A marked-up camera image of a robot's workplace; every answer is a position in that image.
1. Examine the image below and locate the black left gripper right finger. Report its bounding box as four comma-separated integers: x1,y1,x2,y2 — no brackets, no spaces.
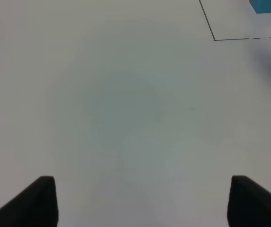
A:
227,175,271,227

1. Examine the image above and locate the template blue cube block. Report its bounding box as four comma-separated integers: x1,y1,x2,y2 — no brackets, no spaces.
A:
249,0,271,14

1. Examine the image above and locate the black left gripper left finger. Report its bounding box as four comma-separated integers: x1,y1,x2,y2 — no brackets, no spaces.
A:
0,176,59,227

